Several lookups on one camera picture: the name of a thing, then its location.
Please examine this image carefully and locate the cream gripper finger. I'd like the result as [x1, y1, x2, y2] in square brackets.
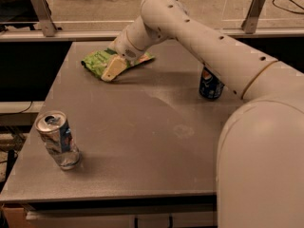
[101, 55, 127, 82]

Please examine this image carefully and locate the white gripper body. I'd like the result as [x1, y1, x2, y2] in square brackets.
[108, 31, 142, 62]

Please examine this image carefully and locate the green rice chip bag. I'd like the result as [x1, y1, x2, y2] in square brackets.
[81, 48, 154, 80]

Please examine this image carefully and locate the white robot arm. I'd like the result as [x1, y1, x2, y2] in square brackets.
[110, 0, 304, 228]

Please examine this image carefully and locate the crushed silver soda can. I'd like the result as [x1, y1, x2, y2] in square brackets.
[34, 110, 81, 170]

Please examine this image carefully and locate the blue Pepsi can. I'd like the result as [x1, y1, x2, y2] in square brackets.
[199, 66, 224, 100]

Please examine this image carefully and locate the white cabinet under table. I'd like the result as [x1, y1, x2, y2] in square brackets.
[26, 208, 218, 228]

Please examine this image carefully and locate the cardboard box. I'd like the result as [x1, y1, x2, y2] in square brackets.
[3, 207, 32, 228]

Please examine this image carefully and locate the left metal bracket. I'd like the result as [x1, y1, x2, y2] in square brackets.
[30, 0, 57, 37]

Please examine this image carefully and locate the black cable at left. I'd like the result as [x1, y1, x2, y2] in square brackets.
[0, 100, 34, 118]

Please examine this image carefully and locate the right metal bracket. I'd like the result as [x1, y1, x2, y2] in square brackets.
[241, 0, 266, 34]

